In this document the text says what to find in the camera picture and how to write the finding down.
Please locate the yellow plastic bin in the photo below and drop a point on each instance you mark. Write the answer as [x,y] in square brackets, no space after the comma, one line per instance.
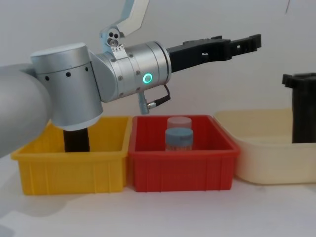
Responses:
[71,170]

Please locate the black cylinder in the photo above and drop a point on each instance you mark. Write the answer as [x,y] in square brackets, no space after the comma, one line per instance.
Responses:
[76,140]

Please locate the cream plastic tray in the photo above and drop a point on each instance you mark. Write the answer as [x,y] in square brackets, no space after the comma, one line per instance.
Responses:
[266,160]

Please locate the clear jar blue lid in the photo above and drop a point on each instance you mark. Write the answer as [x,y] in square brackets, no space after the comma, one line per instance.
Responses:
[179,139]

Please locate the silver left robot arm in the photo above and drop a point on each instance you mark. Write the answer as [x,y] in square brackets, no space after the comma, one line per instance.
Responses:
[74,81]

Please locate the black ribbed plastic holder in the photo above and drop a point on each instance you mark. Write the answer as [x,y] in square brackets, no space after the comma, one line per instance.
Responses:
[304,108]

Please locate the red plastic bin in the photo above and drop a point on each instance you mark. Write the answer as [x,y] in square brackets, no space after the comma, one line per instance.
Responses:
[180,170]

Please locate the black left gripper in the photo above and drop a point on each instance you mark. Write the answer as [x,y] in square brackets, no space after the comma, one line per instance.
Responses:
[195,53]

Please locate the clear jar pale lid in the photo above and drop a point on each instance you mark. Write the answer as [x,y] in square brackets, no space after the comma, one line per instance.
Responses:
[179,122]

